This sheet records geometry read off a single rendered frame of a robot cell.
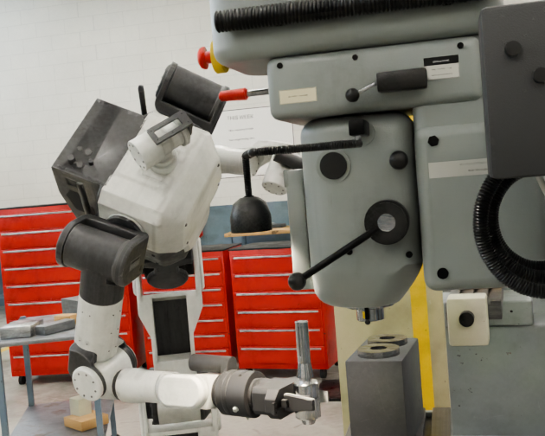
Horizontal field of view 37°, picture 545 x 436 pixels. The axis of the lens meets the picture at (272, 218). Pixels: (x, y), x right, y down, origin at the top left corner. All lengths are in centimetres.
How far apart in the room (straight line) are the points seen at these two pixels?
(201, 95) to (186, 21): 930
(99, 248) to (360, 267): 55
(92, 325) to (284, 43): 73
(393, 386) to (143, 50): 979
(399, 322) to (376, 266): 187
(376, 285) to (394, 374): 40
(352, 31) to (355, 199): 26
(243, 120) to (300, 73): 944
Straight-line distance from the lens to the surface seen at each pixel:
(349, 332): 321
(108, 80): 1140
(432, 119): 129
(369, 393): 172
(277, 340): 617
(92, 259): 162
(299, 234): 140
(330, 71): 130
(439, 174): 127
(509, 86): 103
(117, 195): 167
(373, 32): 129
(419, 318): 317
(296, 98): 130
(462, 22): 128
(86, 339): 172
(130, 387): 172
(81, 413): 451
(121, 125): 177
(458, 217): 128
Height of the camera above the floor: 154
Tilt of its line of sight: 3 degrees down
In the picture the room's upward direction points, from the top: 5 degrees counter-clockwise
